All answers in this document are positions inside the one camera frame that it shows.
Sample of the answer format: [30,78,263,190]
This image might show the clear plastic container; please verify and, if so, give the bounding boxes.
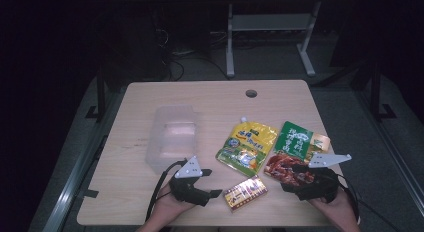
[145,105,198,176]

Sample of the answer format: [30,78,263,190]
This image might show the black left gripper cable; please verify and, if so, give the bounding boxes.
[145,159,188,222]

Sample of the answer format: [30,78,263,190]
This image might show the yellow spout pouch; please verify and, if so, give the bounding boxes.
[215,116,279,178]

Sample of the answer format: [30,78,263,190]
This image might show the person's left hand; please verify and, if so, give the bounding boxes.
[150,183,198,224]

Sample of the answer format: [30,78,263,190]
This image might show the white metal table frame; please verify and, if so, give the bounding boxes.
[225,1,323,78]

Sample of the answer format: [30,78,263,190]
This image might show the small gold snack packet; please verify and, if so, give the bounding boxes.
[223,175,269,213]

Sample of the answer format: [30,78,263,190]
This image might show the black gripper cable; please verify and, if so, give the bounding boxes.
[335,173,362,224]
[145,159,188,222]

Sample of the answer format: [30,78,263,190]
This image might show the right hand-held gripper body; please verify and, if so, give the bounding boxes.
[289,153,353,204]

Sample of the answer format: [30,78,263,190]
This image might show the grey metal rail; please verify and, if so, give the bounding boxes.
[354,90,424,210]
[42,88,128,232]

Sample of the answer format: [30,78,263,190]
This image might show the black metal stand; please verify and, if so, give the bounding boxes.
[369,61,398,122]
[84,67,108,123]

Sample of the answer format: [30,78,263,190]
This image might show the person's right hand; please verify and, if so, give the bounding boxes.
[308,188,361,226]

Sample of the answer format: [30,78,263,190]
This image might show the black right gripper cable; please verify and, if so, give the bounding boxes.
[335,173,362,224]

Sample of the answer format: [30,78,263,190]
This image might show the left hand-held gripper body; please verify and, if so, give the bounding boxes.
[168,155,212,207]

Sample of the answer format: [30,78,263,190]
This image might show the green and red food packet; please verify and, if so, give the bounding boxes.
[263,121,332,187]

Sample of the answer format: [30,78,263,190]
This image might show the black floor cables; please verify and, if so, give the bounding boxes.
[156,27,232,82]

